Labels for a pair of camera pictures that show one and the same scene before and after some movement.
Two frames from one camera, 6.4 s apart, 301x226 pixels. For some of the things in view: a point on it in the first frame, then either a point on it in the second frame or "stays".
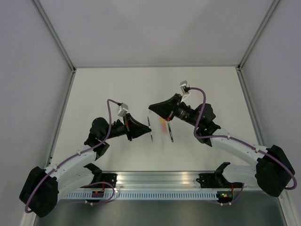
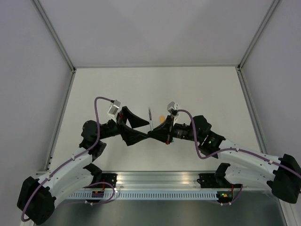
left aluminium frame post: [57, 40] stays
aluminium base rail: [158, 179] stays
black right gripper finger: [170, 104] -> [164, 128]
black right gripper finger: [165, 112] -> [162, 135]
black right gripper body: [176, 108] -> [171, 130]
